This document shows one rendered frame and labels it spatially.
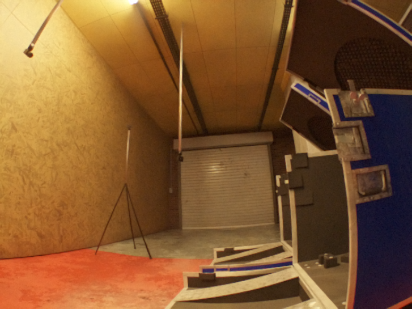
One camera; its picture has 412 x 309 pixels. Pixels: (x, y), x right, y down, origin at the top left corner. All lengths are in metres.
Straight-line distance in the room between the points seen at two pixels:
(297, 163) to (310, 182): 0.17
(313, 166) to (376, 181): 0.88
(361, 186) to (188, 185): 6.22
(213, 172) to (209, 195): 0.77
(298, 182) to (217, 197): 5.16
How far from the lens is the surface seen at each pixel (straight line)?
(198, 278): 1.56
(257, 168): 6.62
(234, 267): 1.70
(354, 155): 0.69
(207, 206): 6.51
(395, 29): 1.29
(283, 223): 2.45
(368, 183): 0.70
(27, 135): 2.56
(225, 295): 1.28
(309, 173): 1.51
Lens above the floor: 0.61
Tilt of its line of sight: 16 degrees up
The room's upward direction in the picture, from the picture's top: 3 degrees counter-clockwise
